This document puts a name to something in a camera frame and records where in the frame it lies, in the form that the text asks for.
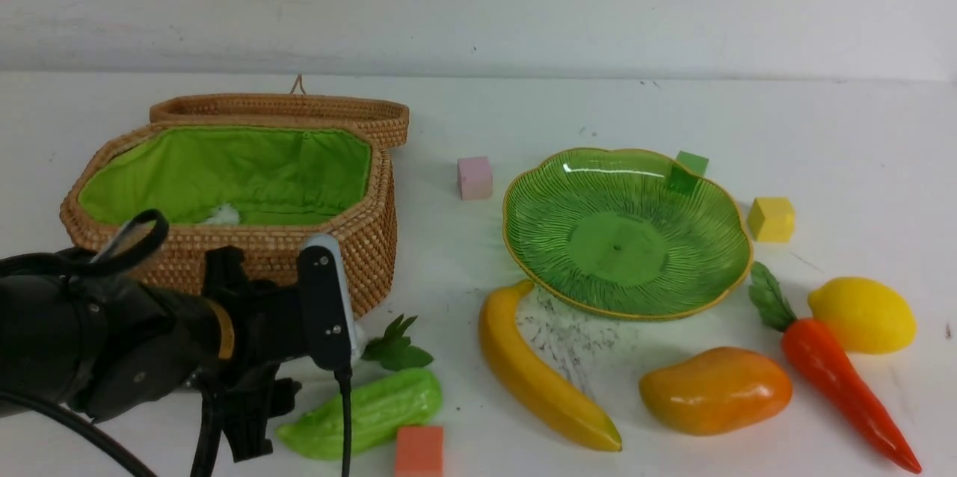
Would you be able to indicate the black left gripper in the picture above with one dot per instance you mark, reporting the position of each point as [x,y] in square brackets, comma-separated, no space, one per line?
[245,330]

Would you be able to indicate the white radish with leaves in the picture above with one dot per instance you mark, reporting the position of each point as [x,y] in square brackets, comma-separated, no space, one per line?
[393,350]

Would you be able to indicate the green bitter gourd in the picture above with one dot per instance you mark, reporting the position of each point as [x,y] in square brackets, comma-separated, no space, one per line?
[378,410]

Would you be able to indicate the yellow banana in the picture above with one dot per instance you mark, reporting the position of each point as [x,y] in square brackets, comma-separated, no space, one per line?
[549,396]

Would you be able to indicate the orange yellow mango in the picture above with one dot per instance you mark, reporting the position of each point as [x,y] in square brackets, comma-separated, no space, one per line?
[716,392]

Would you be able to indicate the orange carrot with leaves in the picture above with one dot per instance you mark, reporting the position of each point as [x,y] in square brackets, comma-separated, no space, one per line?
[814,351]

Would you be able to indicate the yellow lemon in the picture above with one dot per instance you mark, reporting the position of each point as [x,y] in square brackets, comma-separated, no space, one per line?
[865,315]

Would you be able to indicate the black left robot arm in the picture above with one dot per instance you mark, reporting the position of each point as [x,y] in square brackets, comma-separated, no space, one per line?
[103,346]

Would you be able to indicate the orange foam cube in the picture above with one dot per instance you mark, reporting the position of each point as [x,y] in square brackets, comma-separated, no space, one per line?
[420,451]

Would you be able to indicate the woven wicker basket green lining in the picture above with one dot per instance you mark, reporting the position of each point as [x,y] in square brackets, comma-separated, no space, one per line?
[261,189]

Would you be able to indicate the pink foam cube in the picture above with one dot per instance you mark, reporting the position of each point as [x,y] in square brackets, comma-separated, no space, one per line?
[475,178]

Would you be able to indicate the green glass leaf plate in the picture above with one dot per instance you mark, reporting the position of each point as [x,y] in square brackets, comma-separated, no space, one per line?
[598,229]

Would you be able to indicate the green foam cube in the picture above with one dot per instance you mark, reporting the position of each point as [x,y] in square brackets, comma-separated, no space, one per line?
[686,172]

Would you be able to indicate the yellow foam cube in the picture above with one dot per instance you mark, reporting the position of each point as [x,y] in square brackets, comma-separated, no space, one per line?
[771,219]

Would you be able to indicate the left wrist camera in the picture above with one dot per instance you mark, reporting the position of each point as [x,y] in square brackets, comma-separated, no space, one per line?
[327,316]

